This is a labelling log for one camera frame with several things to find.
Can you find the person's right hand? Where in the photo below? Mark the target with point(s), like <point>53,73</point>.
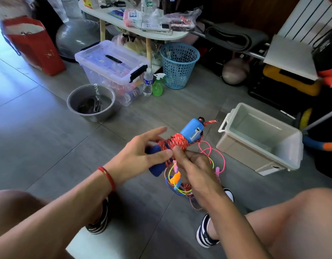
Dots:
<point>201,178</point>

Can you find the person's left hand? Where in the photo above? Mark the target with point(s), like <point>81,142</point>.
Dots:
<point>136,159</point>

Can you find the white plastic bin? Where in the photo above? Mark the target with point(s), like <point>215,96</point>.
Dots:
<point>247,153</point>

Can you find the person's right forearm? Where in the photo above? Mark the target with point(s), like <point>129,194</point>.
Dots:
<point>236,229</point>

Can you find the person's left forearm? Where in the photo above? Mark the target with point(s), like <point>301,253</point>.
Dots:
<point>47,223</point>

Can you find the person's right leg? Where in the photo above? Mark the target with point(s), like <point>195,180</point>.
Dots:
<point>306,223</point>

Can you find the person's leg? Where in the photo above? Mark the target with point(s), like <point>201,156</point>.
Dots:
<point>306,223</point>
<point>15,213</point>

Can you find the person's left leg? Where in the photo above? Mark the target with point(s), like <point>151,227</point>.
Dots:
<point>15,213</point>

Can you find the black white right shoe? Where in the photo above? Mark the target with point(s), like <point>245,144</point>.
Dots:
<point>203,237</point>

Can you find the black white shoe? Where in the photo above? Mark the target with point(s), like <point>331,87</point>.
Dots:
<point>98,226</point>
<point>203,237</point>

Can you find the green spray bottle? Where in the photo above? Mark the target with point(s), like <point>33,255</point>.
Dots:
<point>158,89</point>

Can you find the small plastic water bottle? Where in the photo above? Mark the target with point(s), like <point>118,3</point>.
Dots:
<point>148,83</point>

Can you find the black white left shoe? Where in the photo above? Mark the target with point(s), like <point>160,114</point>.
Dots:
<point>98,226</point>

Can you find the grey metal basin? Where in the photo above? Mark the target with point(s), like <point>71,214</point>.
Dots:
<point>74,102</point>

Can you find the blue mesh plastic basket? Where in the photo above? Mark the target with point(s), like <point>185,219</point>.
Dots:
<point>179,67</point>

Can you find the clear bin with black latches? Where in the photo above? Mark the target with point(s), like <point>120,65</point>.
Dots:
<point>101,59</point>

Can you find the brown ball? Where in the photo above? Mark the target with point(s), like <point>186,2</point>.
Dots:
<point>235,71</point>

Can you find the multicoloured hula hoop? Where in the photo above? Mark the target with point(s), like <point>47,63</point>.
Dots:
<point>325,145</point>

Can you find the yellow black case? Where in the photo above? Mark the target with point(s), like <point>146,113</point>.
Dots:
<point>290,81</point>

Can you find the grey exercise ball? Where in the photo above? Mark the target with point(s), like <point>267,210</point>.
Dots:
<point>77,39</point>

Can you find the white metal pole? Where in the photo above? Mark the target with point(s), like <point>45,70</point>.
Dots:
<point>322,118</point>

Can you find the pink white packet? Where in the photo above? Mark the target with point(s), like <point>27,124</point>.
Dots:
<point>132,18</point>

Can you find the white round table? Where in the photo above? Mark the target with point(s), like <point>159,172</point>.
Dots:
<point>114,20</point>

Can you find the clear plastic bag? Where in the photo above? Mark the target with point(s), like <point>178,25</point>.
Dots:
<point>182,21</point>

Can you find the grey folded mat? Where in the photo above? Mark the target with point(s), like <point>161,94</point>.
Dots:
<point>236,36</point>

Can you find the grey flat board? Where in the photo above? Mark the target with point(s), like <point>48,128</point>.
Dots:
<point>290,56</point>

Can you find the red bag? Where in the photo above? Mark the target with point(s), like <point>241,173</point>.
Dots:
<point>33,48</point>

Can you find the large plastic water bottle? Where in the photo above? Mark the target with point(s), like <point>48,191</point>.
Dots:
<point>147,3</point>

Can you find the white plastic bag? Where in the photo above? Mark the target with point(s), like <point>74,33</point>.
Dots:
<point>58,8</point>

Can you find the black red inflatable toy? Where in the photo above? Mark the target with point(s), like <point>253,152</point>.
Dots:
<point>328,56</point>

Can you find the white radiator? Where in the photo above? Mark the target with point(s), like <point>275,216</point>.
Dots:
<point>306,18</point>

